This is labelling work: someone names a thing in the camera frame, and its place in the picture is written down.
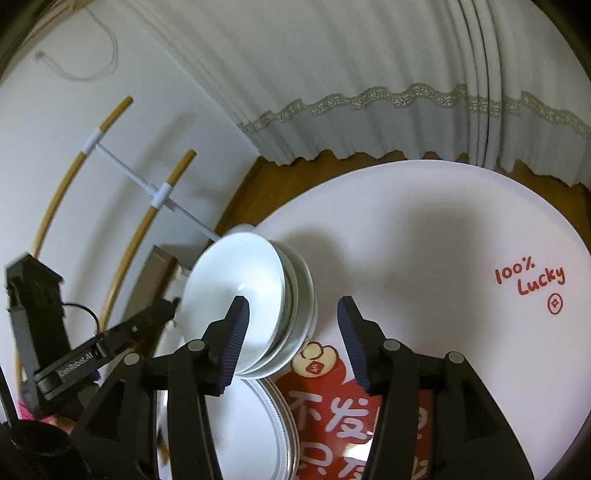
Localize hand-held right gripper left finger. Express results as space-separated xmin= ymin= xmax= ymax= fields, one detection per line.
xmin=69 ymin=295 xmax=251 ymax=480

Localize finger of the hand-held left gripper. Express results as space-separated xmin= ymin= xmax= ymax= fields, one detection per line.
xmin=90 ymin=298 xmax=182 ymax=365

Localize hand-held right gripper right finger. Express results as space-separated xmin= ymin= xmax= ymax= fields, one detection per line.
xmin=337 ymin=295 xmax=536 ymax=480

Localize white bowl grey band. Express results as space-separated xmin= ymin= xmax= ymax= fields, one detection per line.
xmin=240 ymin=244 xmax=319 ymax=377
xmin=238 ymin=240 xmax=308 ymax=370
xmin=182 ymin=233 xmax=287 ymax=374

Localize large plate grey patterned rim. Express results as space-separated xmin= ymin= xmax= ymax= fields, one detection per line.
xmin=154 ymin=378 xmax=289 ymax=480

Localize white plate grey rim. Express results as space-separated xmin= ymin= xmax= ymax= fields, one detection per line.
xmin=256 ymin=376 xmax=301 ymax=480

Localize round white printed table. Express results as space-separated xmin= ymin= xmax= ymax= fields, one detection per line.
xmin=152 ymin=159 xmax=591 ymax=480

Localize white barre stand wooden rails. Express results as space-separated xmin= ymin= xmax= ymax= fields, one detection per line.
xmin=14 ymin=96 xmax=257 ymax=384

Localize cream curtain lace trim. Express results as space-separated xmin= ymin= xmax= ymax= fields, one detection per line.
xmin=124 ymin=0 xmax=591 ymax=188

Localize black cable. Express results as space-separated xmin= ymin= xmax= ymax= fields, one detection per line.
xmin=60 ymin=301 xmax=101 ymax=335

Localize white wall cord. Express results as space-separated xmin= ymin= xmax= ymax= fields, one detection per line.
xmin=34 ymin=9 xmax=118 ymax=81

